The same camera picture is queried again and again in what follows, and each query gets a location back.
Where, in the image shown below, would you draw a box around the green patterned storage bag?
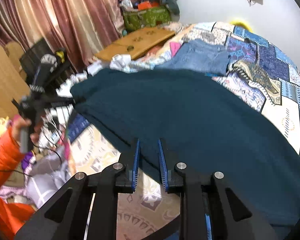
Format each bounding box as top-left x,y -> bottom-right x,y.
123,5 -> 171,32

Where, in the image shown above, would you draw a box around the magenta pink cloth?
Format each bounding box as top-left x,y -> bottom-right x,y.
170,42 -> 182,57

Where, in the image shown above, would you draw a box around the folded blue denim jeans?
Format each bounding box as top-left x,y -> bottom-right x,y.
155,39 -> 230,76

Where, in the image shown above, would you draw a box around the yellow round object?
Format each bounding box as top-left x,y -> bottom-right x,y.
229,20 -> 252,31

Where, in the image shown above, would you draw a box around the dark teal fleece pants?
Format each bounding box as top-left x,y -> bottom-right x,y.
71,69 -> 300,226

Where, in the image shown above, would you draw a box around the brown wooden lap desk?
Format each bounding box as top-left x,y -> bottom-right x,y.
95,28 -> 175,61

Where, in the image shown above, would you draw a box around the patchwork patterned bedspread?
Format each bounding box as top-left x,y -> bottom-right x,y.
65,21 -> 300,240

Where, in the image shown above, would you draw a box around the crumpled white paper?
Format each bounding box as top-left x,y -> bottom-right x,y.
109,54 -> 131,73

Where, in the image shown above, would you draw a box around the person left hand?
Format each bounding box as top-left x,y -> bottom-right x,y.
11,117 -> 42,144

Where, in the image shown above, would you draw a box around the pink striped curtain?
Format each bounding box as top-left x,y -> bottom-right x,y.
0,0 -> 124,72

